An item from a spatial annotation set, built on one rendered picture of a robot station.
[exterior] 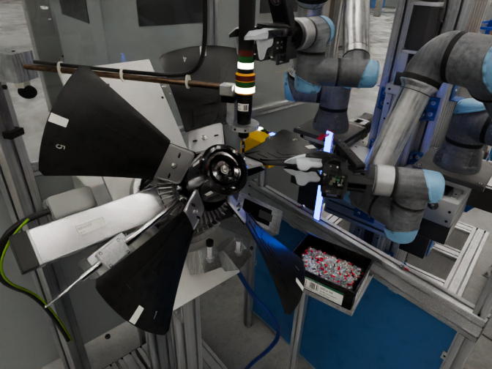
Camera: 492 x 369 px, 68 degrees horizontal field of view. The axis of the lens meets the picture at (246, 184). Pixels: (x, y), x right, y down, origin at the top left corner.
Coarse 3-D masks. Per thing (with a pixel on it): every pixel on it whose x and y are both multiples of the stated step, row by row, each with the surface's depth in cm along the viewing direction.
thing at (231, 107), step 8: (224, 88) 81; (232, 88) 81; (224, 96) 82; (232, 96) 82; (232, 104) 83; (232, 112) 84; (232, 120) 85; (232, 128) 84; (240, 128) 83; (248, 128) 83; (256, 128) 85
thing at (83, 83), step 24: (72, 96) 70; (96, 96) 71; (120, 96) 73; (72, 120) 71; (96, 120) 72; (120, 120) 74; (144, 120) 75; (48, 144) 71; (72, 144) 72; (96, 144) 74; (120, 144) 75; (144, 144) 77; (168, 144) 78; (48, 168) 72; (72, 168) 74; (96, 168) 76; (120, 168) 78; (144, 168) 79
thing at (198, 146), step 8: (200, 128) 89; (208, 128) 88; (216, 128) 87; (192, 136) 89; (200, 136) 88; (208, 136) 87; (216, 136) 87; (192, 144) 88; (200, 144) 88; (208, 144) 87; (200, 152) 87
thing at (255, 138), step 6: (252, 132) 140; (258, 132) 140; (264, 132) 140; (246, 138) 138; (252, 138) 135; (258, 138) 134; (264, 138) 134; (246, 144) 139; (252, 144) 136; (240, 150) 143; (246, 150) 140
